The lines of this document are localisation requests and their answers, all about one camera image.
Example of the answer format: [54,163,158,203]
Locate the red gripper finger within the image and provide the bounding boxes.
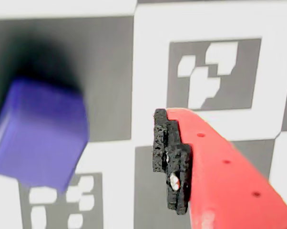
[152,107,287,229]

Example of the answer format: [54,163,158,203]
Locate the blue cube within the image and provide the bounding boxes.
[0,77,91,194]

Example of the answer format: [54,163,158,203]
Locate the black white marker checkerboard mat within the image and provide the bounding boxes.
[0,0,287,229]

